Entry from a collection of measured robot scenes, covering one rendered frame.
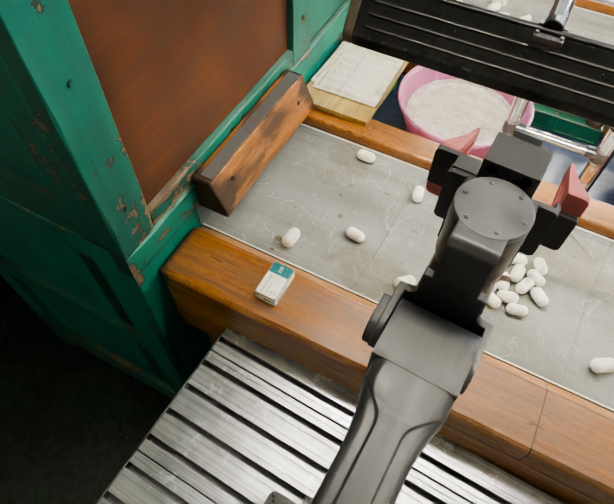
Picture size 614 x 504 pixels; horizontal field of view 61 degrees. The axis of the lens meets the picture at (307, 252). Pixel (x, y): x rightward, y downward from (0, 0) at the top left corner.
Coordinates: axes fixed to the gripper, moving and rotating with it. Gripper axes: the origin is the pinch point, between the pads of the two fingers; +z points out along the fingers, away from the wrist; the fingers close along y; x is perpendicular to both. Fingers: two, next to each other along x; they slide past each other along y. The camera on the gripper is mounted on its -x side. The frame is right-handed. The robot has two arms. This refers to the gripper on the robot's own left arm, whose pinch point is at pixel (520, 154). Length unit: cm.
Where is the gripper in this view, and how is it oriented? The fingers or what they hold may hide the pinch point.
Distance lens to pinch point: 58.2
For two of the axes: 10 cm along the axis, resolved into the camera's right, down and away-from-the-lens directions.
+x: -0.2, 5.7, 8.2
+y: -8.6, -4.3, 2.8
